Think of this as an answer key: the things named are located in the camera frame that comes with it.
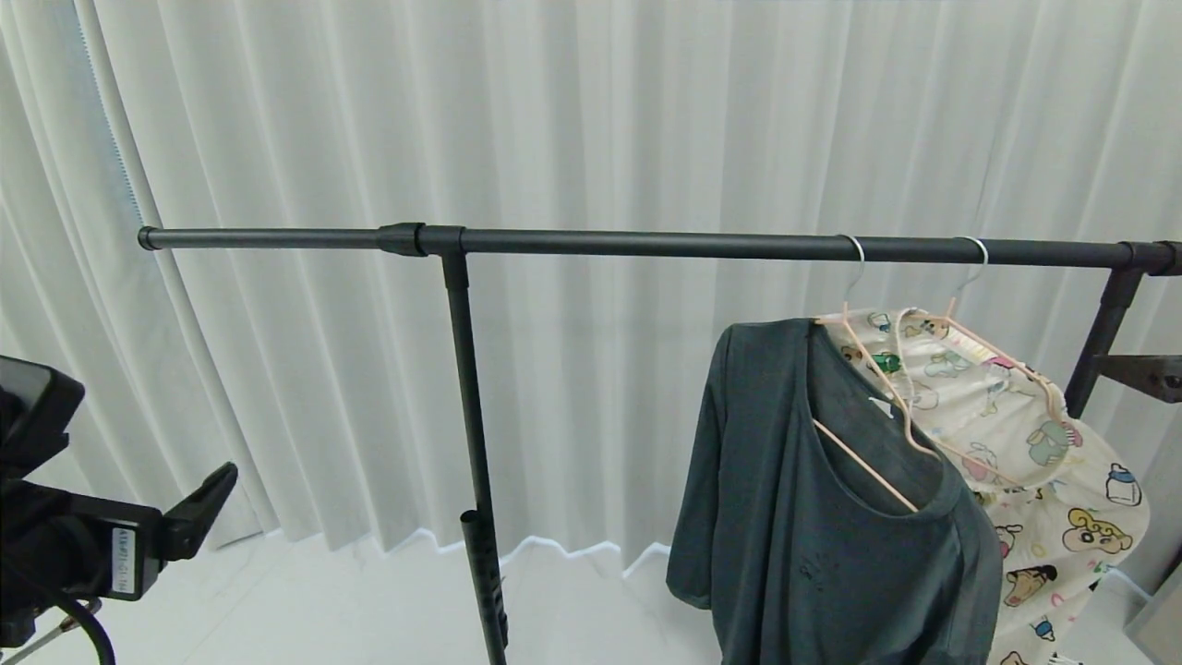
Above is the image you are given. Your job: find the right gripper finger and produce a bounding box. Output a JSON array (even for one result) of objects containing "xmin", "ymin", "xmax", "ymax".
[{"xmin": 1094, "ymin": 354, "xmax": 1182, "ymax": 405}]

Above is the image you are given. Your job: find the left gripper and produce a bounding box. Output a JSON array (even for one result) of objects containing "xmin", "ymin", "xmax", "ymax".
[{"xmin": 0, "ymin": 462, "xmax": 238, "ymax": 611}]

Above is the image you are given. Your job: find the cream printed garment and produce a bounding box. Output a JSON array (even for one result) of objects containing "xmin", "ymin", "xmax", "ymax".
[{"xmin": 822, "ymin": 308, "xmax": 1151, "ymax": 665}]

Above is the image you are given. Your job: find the pink clothes hanger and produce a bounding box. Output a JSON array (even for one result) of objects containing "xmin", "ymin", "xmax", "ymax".
[
  {"xmin": 813, "ymin": 236, "xmax": 943, "ymax": 514},
  {"xmin": 896, "ymin": 237, "xmax": 1063, "ymax": 490}
]

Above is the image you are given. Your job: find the dark grey sleeveless top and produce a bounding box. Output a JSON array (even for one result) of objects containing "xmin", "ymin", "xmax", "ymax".
[{"xmin": 667, "ymin": 319, "xmax": 1005, "ymax": 665}]

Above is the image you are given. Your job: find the black clothes rack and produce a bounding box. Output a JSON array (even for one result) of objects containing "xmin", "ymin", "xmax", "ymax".
[{"xmin": 139, "ymin": 222, "xmax": 1182, "ymax": 665}]

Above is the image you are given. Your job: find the white curtain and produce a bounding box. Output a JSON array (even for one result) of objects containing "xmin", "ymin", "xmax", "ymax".
[{"xmin": 0, "ymin": 0, "xmax": 1182, "ymax": 592}]

